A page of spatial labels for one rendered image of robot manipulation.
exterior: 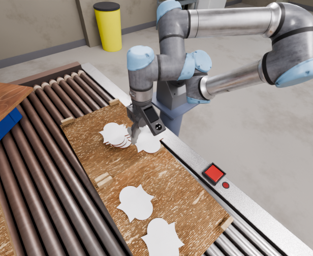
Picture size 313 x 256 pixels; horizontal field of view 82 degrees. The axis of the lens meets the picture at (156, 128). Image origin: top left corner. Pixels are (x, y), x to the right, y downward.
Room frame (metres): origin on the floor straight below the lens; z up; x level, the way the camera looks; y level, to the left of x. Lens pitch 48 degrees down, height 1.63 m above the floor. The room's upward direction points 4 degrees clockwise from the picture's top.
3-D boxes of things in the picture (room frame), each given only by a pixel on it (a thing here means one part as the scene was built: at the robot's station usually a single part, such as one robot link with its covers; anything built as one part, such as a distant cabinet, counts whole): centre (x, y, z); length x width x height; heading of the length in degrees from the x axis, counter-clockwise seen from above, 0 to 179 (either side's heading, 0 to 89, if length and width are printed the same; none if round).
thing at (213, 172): (0.39, -0.27, 0.92); 0.06 x 0.06 x 0.01; 44
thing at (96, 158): (0.56, 0.23, 0.93); 0.41 x 0.35 x 0.02; 40
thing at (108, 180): (0.30, 0.19, 0.95); 0.06 x 0.02 x 0.03; 131
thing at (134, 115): (0.48, 0.06, 1.20); 0.09 x 0.08 x 0.12; 40
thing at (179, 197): (0.24, -0.04, 0.93); 0.41 x 0.35 x 0.02; 41
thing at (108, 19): (3.53, 0.98, 0.36); 0.45 x 0.45 x 0.72
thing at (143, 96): (0.47, 0.06, 1.28); 0.08 x 0.08 x 0.05
